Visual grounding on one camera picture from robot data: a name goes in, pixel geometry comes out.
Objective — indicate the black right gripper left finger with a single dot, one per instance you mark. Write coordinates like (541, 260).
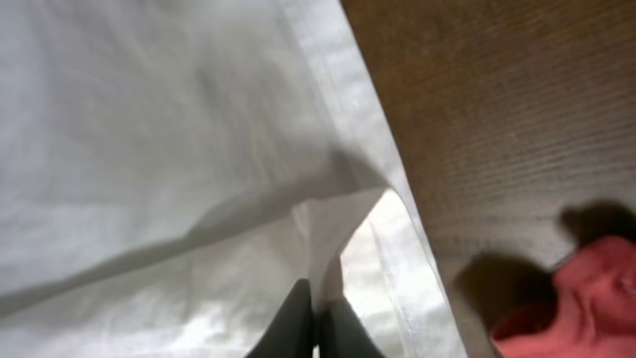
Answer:
(290, 333)

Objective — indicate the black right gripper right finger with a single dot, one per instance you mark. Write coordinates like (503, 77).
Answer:
(341, 334)

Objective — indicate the white t-shirt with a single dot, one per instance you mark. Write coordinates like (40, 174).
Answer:
(170, 169)

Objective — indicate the red t-shirt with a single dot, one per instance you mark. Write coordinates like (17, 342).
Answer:
(593, 314)

